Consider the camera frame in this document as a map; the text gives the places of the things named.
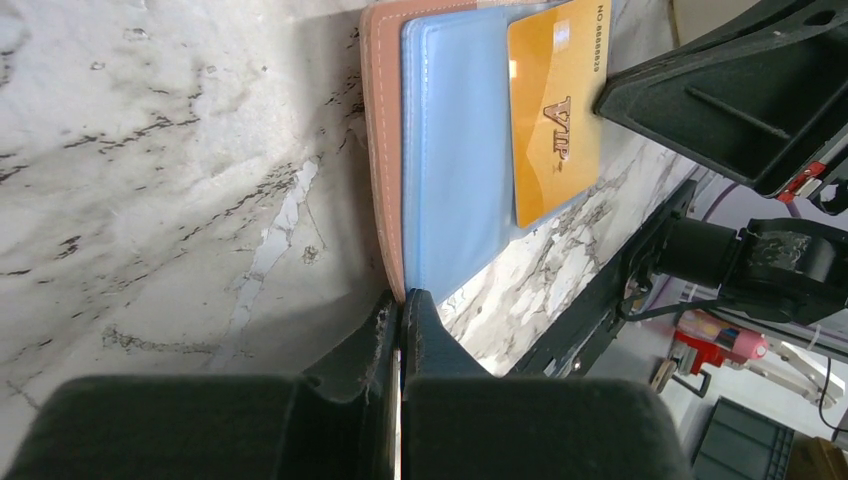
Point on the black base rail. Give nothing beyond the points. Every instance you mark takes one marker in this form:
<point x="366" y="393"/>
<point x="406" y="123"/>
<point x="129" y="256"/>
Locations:
<point x="583" y="331"/>

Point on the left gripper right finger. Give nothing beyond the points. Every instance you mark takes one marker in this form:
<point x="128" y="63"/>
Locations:
<point x="458" y="421"/>

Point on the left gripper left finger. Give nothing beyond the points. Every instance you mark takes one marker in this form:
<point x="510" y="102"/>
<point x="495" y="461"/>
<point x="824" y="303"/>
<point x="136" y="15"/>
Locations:
<point x="334" y="420"/>

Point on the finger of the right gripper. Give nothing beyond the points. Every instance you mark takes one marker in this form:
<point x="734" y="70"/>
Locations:
<point x="761" y="113"/>
<point x="770" y="25"/>

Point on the brown leather card holder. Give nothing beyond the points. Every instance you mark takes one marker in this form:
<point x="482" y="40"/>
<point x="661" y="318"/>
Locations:
<point x="436" y="84"/>

